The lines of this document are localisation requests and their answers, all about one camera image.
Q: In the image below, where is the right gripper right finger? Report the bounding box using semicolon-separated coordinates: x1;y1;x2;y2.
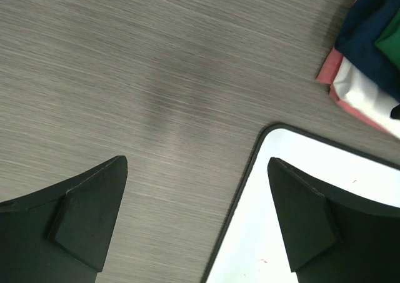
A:
267;157;399;283

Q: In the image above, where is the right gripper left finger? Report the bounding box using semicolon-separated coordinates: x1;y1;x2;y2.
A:
1;156;128;283

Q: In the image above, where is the black floral t shirt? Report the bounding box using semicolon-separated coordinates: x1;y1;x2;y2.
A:
390;104;400;120

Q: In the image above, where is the white whiteboard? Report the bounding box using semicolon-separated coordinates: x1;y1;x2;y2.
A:
202;123;399;282

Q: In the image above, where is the white folded t shirt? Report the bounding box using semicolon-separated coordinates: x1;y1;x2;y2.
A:
332;58;399;138

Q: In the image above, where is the pink folded t shirt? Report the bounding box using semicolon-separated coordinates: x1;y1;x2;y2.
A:
315;0;400;140

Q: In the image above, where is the green folded t shirt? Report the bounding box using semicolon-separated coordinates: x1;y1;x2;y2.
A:
374;11;400;69

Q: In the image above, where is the navy folded t shirt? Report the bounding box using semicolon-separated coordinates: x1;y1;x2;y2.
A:
334;0;399;101

